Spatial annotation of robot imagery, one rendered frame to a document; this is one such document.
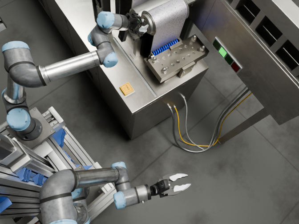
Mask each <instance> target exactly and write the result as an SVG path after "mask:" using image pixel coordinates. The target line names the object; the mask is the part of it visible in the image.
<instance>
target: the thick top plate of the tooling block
mask: <svg viewBox="0 0 299 224"><path fill-rule="evenodd" d="M191 38H192V36H191V37H189V38H187V39H186V40H184V41H182V43H183V44H182V45H181V46H179V47H177V48H176V49H174V50H172V51H171V50H170V49H167V50H165V51H163V52H161V53H159V54H158V55H156V56H155V57H156V58H157V62H156V63H155V64H153V63H152V62H151V59H148V61H147V65H148V67H149V68H150V70H151V71H152V72H153V74H154V75H155V76H156V78H157V79H158V80H159V82H160V83H161V82H163V81H165V80H166V79H168V78H170V77H171V76H173V75H175V74H177V73H178V72H180V71H181V69H182V67H184V66H186V65H188V64H189V63H191V62H193V61H194V62H195V63H196V62H197V61H199V60H201V59H202V58H204V57H206V56H207V55H208V53H209V50H208V49H207V48H206V46H205V51H204V52H200V51H199V49H200V48H201V47H202V46H203V45H204V44H203V43H202V42H201V40H200V39H199V38H198V37H197V38H196V41H195V42H192V41H191ZM163 67H165V68H166V74H162V73H161V70H162V69H163Z"/></svg>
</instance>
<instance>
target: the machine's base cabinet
mask: <svg viewBox="0 0 299 224"><path fill-rule="evenodd" d="M39 2H40V4H41V5H42V7H43V8H44V10H45V11H46V12H47V14H48V16H49V17H50V19H51V20H52V22H53V23H54V25H55V26H56V28H57V29H58V31H59V32H60V34H61V35H62V37H63V38H64V40H65V41H66V43H67V44H68V46H69V47H70V49H71V50H72V52H73V53H74V55H75V56H79V55H82V54H85V53H88V50H87V49H86V47H85V46H84V44H83V43H82V41H81V40H80V38H79V37H78V35H77V34H76V33H75V31H74V30H73V28H72V27H71V25H70V24H69V22H68V21H67V20H66V18H65V16H64V15H63V14H62V12H61V11H60V9H59V8H58V6H57V5H56V3H55V2H54V0H39ZM85 71H86V73H87V74H88V76H89V77H90V79H91V81H92V82H93V83H94V85H95V86H96V88H97V89H98V91H99V92H100V94H101V95H102V97H103V98H104V100H105V101H106V103H107V104H108V106H109V107H110V109H111V111H112V112H113V114H114V115H115V117H116V118H117V120H118V121H119V123H120V124H121V126H122V127H123V129H124V130H125V132H126V133H127V135H128V136H129V138H130V139H131V140H133V139H134V138H136V137H137V136H139V135H141V134H142V133H144V132H145V131H147V130H149V129H150V128H152V127H153V126H155V125H157V124H158V123H160V122H161V121H163V120H164V119H166V118H167V117H169V116H171V115H172V114H171V111H170V109H168V108H169V107H170V106H171V107H172V108H171V109H172V111H173V114H174V113H175V112H176V110H177V111H179V110H180V109H182V108H183V107H184V106H185V101H184V99H183V96H184V97H185V100H186V102H187V101H188V100H189V98H190V97H191V95H192V94H193V92H194V91H195V89H196V87H197V86H198V84H199V83H200V81H201V79H202V78H203V76H204V75H205V73H206V72H207V71H205V72H203V73H202V74H200V75H198V76H197V77H195V78H193V79H192V80H190V81H188V82H187V83H185V84H183V85H182V86H180V87H178V88H177V89H175V90H173V91H172V92H170V93H168V94H167V95H165V96H163V97H162V98H160V99H158V100H157V101H155V102H153V103H152V104H150V105H148V106H147V107H145V108H143V109H142V110H140V111H138V112H137V113H135V114H133V115H131V113H130V112H129V110H128V109H127V107H126V106H125V104H124V103H123V101H122V100H121V99H120V97H119V95H118V94H117V93H116V91H115V90H114V88H113V87H112V85H111V84H110V82H109V81H108V80H107V78H106V76H105V75H104V73H103V72H102V71H101V69H100V68H99V66H97V67H94V68H91V69H88V70H85ZM174 106H176V110H175V109H174Z"/></svg>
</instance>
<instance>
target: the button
mask: <svg viewBox="0 0 299 224"><path fill-rule="evenodd" d="M120 90H121V91H122V92H123V94H124V95H125V96H126V95H128V94H130V93H132V92H133V91H134V89H133V88H132V86H131V85H130V84H129V82H127V83H126V84H124V85H122V86H120Z"/></svg>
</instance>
